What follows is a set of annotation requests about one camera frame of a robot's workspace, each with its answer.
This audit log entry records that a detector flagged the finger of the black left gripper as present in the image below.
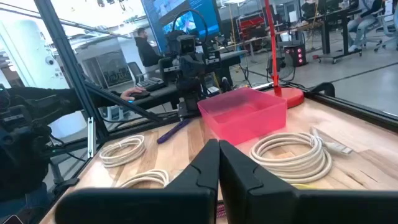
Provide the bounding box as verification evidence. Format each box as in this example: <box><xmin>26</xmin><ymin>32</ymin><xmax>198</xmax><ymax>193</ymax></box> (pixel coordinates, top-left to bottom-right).
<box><xmin>192</xmin><ymin>57</ymin><xmax>205</xmax><ymax>91</ymax></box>
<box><xmin>178</xmin><ymin>57</ymin><xmax>193</xmax><ymax>91</ymax></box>

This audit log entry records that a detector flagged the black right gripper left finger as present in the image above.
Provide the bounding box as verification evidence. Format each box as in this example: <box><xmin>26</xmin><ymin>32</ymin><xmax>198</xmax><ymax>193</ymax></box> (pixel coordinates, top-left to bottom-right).
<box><xmin>54</xmin><ymin>138</ymin><xmax>220</xmax><ymax>224</ymax></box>

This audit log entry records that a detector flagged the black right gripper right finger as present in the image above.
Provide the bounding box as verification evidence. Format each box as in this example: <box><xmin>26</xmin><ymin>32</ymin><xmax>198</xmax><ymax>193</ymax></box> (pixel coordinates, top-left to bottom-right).
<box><xmin>220</xmin><ymin>139</ymin><xmax>398</xmax><ymax>224</ymax></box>

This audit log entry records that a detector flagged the white cable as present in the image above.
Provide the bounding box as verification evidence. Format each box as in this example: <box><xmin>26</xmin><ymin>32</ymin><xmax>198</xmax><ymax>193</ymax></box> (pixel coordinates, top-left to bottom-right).
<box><xmin>119</xmin><ymin>169</ymin><xmax>170</xmax><ymax>189</ymax></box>
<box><xmin>99</xmin><ymin>134</ymin><xmax>146</xmax><ymax>168</ymax></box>
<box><xmin>249</xmin><ymin>126</ymin><xmax>354</xmax><ymax>184</ymax></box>

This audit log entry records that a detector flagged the black keyboard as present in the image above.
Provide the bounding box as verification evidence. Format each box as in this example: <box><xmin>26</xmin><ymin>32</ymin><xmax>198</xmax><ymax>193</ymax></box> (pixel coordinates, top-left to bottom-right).
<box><xmin>136</xmin><ymin>77</ymin><xmax>166</xmax><ymax>92</ymax></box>

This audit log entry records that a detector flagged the grey desk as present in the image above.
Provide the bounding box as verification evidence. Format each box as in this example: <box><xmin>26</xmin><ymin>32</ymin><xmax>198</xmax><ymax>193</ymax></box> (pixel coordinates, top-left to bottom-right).
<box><xmin>132</xmin><ymin>49</ymin><xmax>249</xmax><ymax>110</ymax></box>

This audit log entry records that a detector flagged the dark office chair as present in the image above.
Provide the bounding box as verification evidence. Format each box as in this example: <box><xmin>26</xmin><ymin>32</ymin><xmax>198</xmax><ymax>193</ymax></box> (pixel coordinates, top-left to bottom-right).
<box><xmin>127</xmin><ymin>61</ymin><xmax>147</xmax><ymax>83</ymax></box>

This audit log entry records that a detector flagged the person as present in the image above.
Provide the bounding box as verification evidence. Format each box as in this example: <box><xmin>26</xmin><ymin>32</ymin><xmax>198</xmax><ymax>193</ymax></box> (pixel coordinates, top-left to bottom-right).
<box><xmin>0</xmin><ymin>83</ymin><xmax>125</xmax><ymax>218</ymax></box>
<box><xmin>345</xmin><ymin>0</ymin><xmax>385</xmax><ymax>53</ymax></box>
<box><xmin>133</xmin><ymin>27</ymin><xmax>163</xmax><ymax>79</ymax></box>

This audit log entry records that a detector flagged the person's hand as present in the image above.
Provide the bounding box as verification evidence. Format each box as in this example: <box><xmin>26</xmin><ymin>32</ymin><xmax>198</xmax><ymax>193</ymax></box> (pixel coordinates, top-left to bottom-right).
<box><xmin>120</xmin><ymin>86</ymin><xmax>147</xmax><ymax>102</ymax></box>

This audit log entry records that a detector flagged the blue screen monitor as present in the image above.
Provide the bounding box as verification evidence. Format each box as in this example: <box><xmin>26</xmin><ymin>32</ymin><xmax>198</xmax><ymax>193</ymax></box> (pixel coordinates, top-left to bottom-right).
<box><xmin>140</xmin><ymin>0</ymin><xmax>222</xmax><ymax>54</ymax></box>

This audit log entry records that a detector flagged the pink plastic bin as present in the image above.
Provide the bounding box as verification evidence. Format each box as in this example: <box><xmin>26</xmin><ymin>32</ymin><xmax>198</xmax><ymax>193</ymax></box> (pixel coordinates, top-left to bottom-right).
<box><xmin>197</xmin><ymin>86</ymin><xmax>288</xmax><ymax>146</ymax></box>

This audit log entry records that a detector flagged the red tool cabinet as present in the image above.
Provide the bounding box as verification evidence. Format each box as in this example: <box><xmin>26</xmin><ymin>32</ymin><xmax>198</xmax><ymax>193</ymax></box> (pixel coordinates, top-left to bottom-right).
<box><xmin>238</xmin><ymin>15</ymin><xmax>267</xmax><ymax>52</ymax></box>

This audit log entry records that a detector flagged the black floor fan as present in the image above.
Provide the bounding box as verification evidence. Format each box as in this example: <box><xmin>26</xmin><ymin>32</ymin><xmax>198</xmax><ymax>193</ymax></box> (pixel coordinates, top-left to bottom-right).
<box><xmin>266</xmin><ymin>55</ymin><xmax>296</xmax><ymax>83</ymax></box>

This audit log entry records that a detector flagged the red desk lamp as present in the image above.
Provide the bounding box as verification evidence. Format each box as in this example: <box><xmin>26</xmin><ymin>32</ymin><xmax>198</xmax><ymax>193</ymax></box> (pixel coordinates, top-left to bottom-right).
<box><xmin>263</xmin><ymin>0</ymin><xmax>305</xmax><ymax>109</ymax></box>

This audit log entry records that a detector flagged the black computer tower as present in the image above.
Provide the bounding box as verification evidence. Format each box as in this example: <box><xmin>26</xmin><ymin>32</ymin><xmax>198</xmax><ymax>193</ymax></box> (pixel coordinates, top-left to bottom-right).
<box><xmin>283</xmin><ymin>44</ymin><xmax>308</xmax><ymax>68</ymax></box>

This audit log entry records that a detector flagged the white cylindrical tank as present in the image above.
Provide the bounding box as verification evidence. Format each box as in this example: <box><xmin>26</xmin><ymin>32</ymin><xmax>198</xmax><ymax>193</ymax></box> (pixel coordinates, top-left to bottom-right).
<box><xmin>0</xmin><ymin>18</ymin><xmax>71</xmax><ymax>91</ymax></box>

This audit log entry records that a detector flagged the black rolling desk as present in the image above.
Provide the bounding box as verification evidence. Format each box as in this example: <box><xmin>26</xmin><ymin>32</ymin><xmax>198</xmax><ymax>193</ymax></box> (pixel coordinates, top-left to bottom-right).
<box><xmin>306</xmin><ymin>7</ymin><xmax>364</xmax><ymax>65</ymax></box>

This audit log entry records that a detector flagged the light office chair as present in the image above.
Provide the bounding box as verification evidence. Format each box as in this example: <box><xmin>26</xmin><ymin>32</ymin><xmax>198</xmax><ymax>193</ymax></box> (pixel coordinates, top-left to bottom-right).
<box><xmin>371</xmin><ymin>6</ymin><xmax>398</xmax><ymax>53</ymax></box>

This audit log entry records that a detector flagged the silver frame bracket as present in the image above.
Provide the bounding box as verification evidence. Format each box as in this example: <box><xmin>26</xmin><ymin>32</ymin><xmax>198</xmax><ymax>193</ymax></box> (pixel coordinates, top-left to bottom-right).
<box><xmin>87</xmin><ymin>116</ymin><xmax>97</xmax><ymax>159</ymax></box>

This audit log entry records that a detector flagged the black aluminium table frame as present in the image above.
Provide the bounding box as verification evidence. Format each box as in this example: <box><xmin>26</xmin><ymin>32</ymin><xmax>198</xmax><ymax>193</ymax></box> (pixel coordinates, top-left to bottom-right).
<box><xmin>33</xmin><ymin>0</ymin><xmax>398</xmax><ymax>194</ymax></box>

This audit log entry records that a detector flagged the black arched handle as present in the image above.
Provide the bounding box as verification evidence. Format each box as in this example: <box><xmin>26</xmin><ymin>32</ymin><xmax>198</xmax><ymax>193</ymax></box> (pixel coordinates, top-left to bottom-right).
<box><xmin>308</xmin><ymin>82</ymin><xmax>336</xmax><ymax>98</ymax></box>

